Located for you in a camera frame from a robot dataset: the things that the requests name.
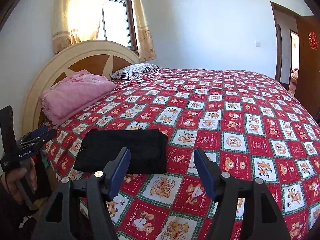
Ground black pants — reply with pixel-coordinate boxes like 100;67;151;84
73;128;169;175

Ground left hand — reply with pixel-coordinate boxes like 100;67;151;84
1;159;37;204

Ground pink folded blanket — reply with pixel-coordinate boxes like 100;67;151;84
39;69;116;126

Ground red patchwork bedspread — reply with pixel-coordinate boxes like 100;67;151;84
45;69;319;239

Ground cream wooden headboard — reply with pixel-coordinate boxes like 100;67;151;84
21;40;139;134

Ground striped pillow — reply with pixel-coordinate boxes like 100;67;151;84
110;63;162;81

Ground brown wooden door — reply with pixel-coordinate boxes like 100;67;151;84
295;16;319;118

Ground window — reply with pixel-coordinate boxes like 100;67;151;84
97;0;137;51

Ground yellow curtain left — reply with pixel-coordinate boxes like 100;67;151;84
52;0;103;55

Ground yellow curtain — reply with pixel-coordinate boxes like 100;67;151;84
52;0;103;55
131;0;156;62

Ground yellow curtain right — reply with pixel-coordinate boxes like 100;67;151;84
131;0;156;62

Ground red door decoration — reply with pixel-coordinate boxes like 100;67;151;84
308;32;319;50

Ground black camera box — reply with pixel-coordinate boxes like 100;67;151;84
1;105;17;156

